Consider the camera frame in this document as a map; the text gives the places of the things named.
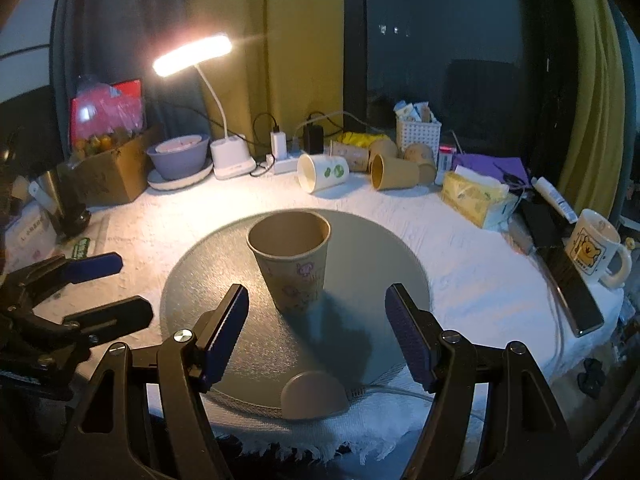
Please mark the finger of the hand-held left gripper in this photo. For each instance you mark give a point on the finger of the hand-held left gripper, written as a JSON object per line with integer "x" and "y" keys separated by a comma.
{"x": 95, "y": 266}
{"x": 117, "y": 312}

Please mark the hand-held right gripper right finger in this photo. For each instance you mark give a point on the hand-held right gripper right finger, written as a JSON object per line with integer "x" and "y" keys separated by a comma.
{"x": 407, "y": 340}

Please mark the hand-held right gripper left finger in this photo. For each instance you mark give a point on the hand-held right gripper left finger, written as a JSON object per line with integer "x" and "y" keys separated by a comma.
{"x": 227, "y": 335}

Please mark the printed brown paper cup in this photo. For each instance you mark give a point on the printed brown paper cup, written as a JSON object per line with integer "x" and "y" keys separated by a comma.
{"x": 292, "y": 270}

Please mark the plain brown paper cup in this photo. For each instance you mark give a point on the plain brown paper cup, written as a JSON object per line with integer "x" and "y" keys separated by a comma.
{"x": 384, "y": 148}
{"x": 397, "y": 172}
{"x": 422, "y": 157}

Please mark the white cup with green print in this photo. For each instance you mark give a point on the white cup with green print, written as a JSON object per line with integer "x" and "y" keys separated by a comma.
{"x": 327, "y": 172}

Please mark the patterned paper cup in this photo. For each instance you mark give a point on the patterned paper cup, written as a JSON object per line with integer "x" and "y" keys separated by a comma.
{"x": 350, "y": 156}

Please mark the green packet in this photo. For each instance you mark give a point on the green packet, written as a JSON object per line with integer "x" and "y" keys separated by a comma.
{"x": 80, "y": 249}

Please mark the round grey mat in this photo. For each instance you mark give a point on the round grey mat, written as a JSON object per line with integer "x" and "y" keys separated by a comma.
{"x": 210, "y": 280}

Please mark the dark object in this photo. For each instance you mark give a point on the dark object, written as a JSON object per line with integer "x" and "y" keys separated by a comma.
{"x": 65, "y": 205}

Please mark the white printed packet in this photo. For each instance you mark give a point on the white printed packet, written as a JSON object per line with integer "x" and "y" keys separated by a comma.
{"x": 30, "y": 232}

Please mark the white textured tablecloth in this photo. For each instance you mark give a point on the white textured tablecloth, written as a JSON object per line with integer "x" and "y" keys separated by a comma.
{"x": 450, "y": 260}

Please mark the cardboard box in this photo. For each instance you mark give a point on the cardboard box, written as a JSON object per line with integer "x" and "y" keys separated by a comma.
{"x": 112, "y": 175}

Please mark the beige round controller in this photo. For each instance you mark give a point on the beige round controller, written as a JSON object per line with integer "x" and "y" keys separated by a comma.
{"x": 312, "y": 395}

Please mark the white plate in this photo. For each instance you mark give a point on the white plate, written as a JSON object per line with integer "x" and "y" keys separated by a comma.
{"x": 172, "y": 182}

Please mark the purple bowl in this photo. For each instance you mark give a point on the purple bowl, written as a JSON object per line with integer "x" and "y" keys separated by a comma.
{"x": 177, "y": 157}

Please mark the yellow tissue pack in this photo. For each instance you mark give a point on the yellow tissue pack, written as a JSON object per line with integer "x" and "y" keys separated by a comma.
{"x": 475, "y": 197}

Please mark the red plastic bag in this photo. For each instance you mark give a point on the red plastic bag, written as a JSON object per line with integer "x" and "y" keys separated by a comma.
{"x": 107, "y": 107}

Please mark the white desk lamp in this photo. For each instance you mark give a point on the white desk lamp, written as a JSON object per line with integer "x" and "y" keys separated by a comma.
{"x": 230, "y": 157}

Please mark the black smartphone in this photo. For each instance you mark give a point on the black smartphone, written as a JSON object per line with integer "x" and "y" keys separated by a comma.
{"x": 575, "y": 295}

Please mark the black power bank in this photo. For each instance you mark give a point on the black power bank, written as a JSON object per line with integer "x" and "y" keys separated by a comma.
{"x": 542, "y": 225}

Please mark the white power strip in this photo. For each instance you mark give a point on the white power strip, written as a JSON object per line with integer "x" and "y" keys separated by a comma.
{"x": 287, "y": 164}

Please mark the small red and white box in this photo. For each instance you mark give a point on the small red and white box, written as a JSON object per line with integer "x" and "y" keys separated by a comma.
{"x": 446, "y": 157}

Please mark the purple cloth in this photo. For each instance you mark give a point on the purple cloth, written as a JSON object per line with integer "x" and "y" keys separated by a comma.
{"x": 480, "y": 165}

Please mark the white charger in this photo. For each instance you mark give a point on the white charger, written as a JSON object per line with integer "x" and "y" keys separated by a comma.
{"x": 278, "y": 144}

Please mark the white plastic basket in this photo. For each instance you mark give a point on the white plastic basket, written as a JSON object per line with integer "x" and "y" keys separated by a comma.
{"x": 419, "y": 137}

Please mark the white tube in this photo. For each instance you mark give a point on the white tube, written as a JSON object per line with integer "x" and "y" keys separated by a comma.
{"x": 555, "y": 200}

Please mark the cream mug with bear print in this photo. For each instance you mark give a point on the cream mug with bear print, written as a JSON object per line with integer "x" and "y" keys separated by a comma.
{"x": 592, "y": 250}

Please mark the yellow bag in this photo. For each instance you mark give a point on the yellow bag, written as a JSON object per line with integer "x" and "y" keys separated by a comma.
{"x": 360, "y": 138}

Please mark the black charger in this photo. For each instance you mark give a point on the black charger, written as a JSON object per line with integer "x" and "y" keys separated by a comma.
{"x": 314, "y": 137}

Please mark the sachets in basket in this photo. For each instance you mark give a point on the sachets in basket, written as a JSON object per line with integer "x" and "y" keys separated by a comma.
{"x": 412, "y": 110}

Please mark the grey curtain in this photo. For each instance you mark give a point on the grey curtain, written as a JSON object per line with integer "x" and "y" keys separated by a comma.
{"x": 115, "y": 20}

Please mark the yellow curtain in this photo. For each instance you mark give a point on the yellow curtain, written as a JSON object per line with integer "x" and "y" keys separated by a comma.
{"x": 592, "y": 85}
{"x": 300, "y": 35}

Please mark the black window frame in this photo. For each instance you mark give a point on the black window frame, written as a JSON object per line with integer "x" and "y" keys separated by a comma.
{"x": 354, "y": 35}

